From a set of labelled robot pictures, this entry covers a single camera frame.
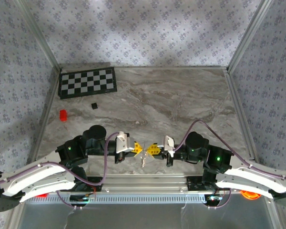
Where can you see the aluminium table edge rail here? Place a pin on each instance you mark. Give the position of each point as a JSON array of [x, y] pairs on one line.
[[157, 68], [45, 107], [238, 107]]

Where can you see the small black block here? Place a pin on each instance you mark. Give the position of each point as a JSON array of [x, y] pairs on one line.
[[94, 106]]

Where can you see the aluminium frame post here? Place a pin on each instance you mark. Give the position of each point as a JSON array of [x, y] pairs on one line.
[[39, 35], [249, 33]]

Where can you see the orange curved plastic piece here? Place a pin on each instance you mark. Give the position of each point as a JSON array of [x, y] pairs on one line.
[[250, 196]]

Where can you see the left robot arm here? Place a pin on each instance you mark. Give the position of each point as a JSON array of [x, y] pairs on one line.
[[38, 176]]

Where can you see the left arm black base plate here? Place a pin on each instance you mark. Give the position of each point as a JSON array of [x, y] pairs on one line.
[[97, 183]]

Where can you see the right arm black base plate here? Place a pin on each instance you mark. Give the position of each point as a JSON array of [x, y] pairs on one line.
[[193, 183]]

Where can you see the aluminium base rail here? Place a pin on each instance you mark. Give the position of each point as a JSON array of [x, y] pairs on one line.
[[145, 183]]

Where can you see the black and grey checkerboard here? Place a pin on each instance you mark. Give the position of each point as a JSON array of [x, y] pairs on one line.
[[85, 83]]

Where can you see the silver metal key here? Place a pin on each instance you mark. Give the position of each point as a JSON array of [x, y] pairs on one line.
[[143, 161]]

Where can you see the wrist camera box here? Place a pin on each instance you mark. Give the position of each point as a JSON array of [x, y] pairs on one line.
[[122, 143], [168, 144]]

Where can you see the grey metal sheet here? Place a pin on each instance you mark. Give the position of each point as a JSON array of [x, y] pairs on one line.
[[133, 217]]

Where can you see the red plastic block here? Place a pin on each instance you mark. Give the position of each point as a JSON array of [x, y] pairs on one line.
[[63, 115]]

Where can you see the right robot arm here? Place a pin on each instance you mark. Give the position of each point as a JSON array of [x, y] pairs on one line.
[[252, 181]]

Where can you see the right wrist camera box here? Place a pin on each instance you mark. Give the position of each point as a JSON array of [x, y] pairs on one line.
[[168, 144]]

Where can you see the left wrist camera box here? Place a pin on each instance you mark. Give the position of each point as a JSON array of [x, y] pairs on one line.
[[122, 143]]

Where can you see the flat red brick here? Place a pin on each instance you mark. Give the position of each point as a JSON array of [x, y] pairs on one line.
[[41, 195]]

